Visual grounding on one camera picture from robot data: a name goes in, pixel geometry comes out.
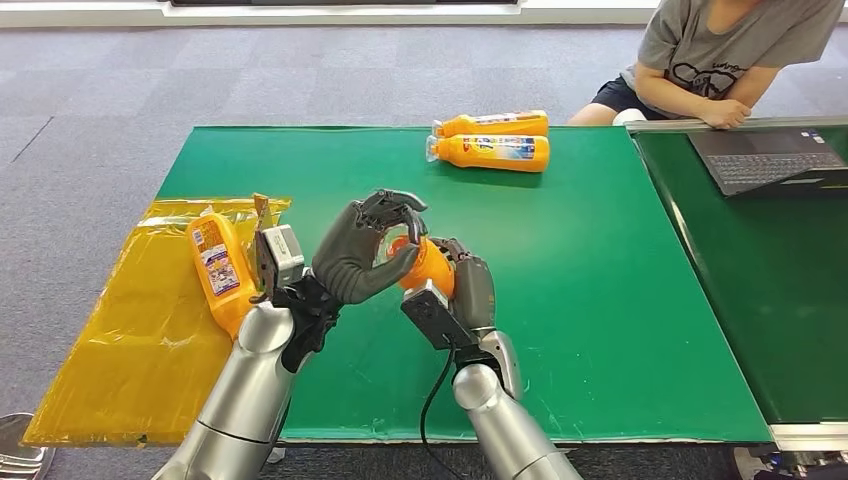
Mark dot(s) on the white paper scrap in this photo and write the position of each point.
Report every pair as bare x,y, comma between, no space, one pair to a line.
277,454

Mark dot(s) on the person's right hand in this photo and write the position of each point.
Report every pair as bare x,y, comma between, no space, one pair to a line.
727,114

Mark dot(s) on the person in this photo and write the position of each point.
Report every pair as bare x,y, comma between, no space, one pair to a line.
715,40

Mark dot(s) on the yellow plastic sheet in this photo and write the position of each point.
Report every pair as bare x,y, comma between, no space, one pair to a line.
119,371

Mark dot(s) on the orange bottle with white label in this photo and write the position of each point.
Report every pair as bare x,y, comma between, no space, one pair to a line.
222,278

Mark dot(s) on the dark grey laptop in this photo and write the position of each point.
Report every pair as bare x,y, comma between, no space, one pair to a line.
762,162

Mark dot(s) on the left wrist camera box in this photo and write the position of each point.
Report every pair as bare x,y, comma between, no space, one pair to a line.
285,255

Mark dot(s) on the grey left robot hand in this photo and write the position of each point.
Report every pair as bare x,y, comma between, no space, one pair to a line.
344,265

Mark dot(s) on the silver metal base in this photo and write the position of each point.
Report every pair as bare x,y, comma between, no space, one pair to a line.
20,450

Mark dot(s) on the orange bottle with narrow label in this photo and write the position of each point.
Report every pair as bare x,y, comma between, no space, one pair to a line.
503,124

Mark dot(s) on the orange bottle with blue label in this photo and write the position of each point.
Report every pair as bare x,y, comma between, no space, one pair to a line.
497,154

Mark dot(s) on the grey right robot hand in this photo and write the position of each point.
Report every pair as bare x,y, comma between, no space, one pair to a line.
476,298

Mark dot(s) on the green table with metal rim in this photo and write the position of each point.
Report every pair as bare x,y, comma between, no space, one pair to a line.
782,298

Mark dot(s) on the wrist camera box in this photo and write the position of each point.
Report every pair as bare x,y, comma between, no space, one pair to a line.
285,255
434,318

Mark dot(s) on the dark equipment under table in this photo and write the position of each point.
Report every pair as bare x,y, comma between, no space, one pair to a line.
795,467

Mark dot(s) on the white round stool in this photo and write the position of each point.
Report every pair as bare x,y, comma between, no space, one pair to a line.
628,118

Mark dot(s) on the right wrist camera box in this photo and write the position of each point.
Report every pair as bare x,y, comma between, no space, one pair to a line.
434,318

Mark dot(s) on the orange bottle with clear cap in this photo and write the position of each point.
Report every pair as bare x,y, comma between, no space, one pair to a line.
434,268

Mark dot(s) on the green table mat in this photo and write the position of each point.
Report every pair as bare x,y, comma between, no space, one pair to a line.
563,265

